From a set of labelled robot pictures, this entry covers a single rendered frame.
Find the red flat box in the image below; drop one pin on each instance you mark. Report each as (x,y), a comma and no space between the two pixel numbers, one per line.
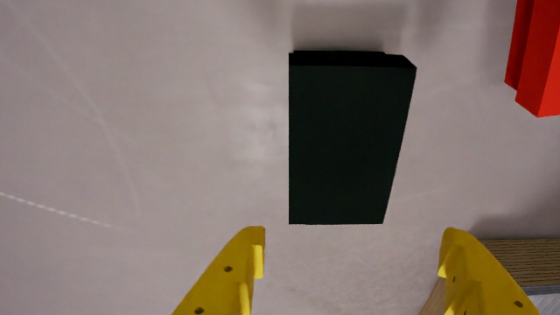
(539,85)

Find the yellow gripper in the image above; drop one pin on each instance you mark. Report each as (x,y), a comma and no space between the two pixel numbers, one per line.
(476,283)

